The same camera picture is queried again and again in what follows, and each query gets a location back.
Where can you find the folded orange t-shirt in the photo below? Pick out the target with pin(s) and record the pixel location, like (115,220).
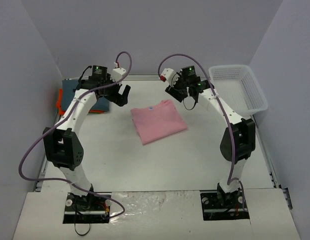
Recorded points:
(62,112)

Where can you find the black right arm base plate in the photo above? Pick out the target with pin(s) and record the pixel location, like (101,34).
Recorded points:
(214,208)

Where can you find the folded teal blue t-shirt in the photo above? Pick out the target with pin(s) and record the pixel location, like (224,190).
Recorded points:
(68,94)

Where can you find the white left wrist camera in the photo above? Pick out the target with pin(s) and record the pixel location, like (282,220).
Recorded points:
(117,73)

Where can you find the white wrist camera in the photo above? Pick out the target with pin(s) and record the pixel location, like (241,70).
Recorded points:
(167,76)
(117,73)

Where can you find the white plastic basket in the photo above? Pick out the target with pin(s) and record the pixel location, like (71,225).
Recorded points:
(238,86)

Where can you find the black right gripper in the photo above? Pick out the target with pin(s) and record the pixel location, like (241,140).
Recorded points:
(176,91)

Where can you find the white foam front board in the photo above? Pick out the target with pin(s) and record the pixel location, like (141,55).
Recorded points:
(171,215)

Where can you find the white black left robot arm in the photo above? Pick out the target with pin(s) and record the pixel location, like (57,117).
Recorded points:
(62,146)

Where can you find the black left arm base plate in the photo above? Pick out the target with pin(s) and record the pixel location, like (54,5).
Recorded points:
(88,209)

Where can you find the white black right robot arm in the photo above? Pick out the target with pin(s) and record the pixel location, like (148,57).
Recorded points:
(239,137)

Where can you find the pink t-shirt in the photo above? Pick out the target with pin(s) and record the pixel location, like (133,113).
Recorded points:
(158,121)

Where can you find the aluminium back table rail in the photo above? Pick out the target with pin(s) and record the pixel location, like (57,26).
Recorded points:
(134,77)

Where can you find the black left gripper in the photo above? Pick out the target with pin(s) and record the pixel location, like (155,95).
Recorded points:
(117,95)

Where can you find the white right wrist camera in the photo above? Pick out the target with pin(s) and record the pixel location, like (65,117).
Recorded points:
(167,76)

